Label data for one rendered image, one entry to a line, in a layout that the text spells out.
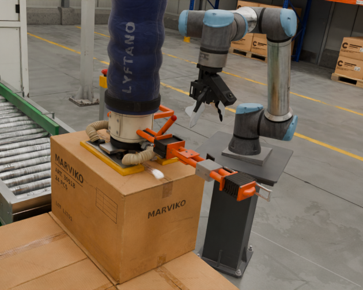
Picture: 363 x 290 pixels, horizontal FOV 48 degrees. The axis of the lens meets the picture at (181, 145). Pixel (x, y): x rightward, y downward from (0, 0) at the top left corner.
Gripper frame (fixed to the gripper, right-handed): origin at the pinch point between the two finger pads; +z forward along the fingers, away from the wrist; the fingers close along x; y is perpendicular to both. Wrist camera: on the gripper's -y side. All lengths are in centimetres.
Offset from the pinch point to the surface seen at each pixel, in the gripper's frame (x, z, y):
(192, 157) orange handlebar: 0.6, 13.9, 4.7
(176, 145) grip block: 1.9, 12.0, 12.4
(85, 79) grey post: -155, 91, 361
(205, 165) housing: 3.3, 12.0, -4.9
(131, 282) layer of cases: 18, 67, 11
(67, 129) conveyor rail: -26, 62, 154
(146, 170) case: 5.1, 26.7, 24.2
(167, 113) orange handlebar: -21, 13, 45
